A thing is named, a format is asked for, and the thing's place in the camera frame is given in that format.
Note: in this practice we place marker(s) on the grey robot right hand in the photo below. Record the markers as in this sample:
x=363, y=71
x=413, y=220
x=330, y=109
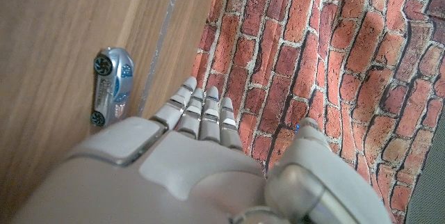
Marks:
x=194, y=175

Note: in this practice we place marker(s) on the red brick print backdrop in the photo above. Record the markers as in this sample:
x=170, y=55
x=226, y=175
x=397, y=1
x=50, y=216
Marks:
x=347, y=43

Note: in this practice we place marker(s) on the silver blue toy car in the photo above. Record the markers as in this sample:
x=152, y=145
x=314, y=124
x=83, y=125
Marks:
x=113, y=81

